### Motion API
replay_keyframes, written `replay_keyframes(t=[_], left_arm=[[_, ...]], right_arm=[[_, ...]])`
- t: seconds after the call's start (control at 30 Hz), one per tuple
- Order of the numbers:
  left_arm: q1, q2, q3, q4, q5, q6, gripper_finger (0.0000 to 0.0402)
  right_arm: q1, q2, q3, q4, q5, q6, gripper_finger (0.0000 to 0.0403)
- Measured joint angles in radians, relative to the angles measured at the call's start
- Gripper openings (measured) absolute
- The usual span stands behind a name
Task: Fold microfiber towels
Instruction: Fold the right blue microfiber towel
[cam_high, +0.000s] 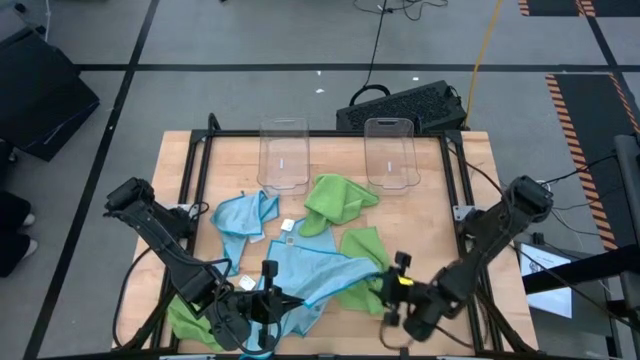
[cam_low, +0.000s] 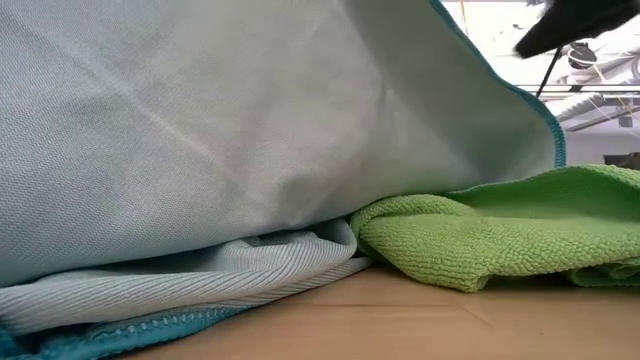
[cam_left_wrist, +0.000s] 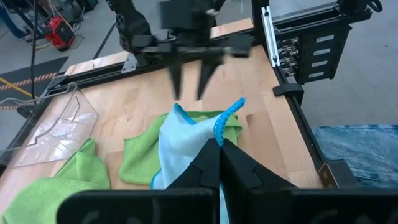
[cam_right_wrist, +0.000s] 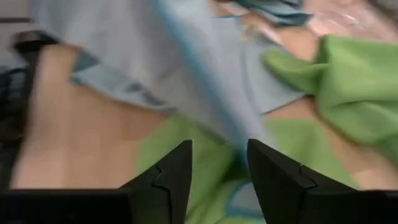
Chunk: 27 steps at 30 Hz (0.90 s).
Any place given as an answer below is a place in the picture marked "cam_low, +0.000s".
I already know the ceiling cable reel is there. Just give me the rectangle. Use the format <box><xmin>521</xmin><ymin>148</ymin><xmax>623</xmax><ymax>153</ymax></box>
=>
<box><xmin>567</xmin><ymin>41</ymin><xmax>600</xmax><ymax>71</ymax></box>

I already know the silver ceiling duct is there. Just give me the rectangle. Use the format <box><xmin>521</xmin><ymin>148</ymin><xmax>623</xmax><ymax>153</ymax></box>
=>
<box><xmin>552</xmin><ymin>92</ymin><xmax>640</xmax><ymax>124</ymax></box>

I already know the green microfiber towel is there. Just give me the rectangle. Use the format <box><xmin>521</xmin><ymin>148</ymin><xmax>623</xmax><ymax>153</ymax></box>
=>
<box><xmin>349</xmin><ymin>163</ymin><xmax>640</xmax><ymax>294</ymax></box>

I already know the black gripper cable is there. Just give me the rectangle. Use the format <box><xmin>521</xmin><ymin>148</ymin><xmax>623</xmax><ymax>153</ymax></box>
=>
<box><xmin>534</xmin><ymin>46</ymin><xmax>564</xmax><ymax>99</ymax></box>

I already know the ceiling rail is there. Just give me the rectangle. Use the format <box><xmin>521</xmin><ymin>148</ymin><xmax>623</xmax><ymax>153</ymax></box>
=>
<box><xmin>517</xmin><ymin>83</ymin><xmax>640</xmax><ymax>95</ymax></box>

